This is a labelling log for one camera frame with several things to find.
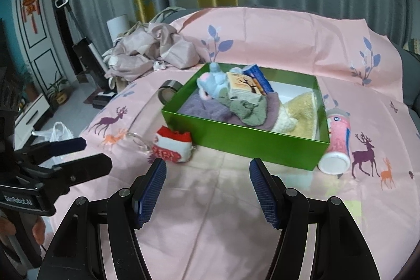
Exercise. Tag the blue orange tissue pack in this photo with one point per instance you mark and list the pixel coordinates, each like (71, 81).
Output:
(259, 78)

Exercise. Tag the green cardboard box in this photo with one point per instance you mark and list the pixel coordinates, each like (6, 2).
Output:
(272, 147)

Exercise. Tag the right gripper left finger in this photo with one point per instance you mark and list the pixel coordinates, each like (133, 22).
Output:
(76, 251)

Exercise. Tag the white table lamp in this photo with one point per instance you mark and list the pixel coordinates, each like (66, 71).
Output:
(117, 26)

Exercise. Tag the crumpled beige fabric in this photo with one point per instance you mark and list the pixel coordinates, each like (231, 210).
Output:
(135, 53)

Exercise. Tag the potted plant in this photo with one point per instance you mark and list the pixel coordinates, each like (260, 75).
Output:
(56, 92)

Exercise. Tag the pink cylindrical canister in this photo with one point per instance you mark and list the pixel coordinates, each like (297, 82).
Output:
(336, 159)

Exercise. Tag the white plastic bag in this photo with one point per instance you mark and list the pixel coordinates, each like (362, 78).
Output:
(59, 132)

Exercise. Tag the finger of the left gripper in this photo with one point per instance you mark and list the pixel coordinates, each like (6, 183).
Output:
(82, 170)
(38, 153)

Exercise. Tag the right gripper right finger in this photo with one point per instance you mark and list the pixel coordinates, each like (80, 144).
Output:
(341, 251)

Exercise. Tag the red chinese knot decoration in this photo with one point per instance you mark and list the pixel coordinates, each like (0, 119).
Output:
(30, 8)

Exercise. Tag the black tripod stand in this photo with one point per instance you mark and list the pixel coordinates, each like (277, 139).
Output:
(91, 60)

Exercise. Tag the person's left hand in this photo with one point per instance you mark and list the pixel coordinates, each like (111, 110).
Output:
(38, 229)

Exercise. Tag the grey sofa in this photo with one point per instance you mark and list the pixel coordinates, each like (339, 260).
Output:
(411, 77)

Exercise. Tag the red white sock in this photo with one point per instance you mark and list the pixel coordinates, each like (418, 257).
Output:
(171, 145)

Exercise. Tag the green waffle cloth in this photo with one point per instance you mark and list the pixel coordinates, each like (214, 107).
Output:
(245, 113)

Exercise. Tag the cream tree-print tissue pack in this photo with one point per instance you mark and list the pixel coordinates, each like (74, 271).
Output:
(242, 87)

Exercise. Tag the light blue plush toy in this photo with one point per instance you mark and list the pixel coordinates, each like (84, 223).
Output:
(212, 82)

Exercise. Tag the yellow fluffy towel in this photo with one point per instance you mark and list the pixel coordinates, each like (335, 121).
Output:
(298, 117)

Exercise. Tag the clear glass bottle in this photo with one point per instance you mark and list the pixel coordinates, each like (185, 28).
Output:
(167, 90)

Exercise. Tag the lavender fuzzy cloth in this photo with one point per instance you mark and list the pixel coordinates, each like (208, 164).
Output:
(210, 109)

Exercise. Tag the white tv cabinet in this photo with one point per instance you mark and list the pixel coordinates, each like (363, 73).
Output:
(27, 120)

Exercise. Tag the purple knitted cloth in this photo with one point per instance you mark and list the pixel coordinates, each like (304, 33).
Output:
(273, 107)

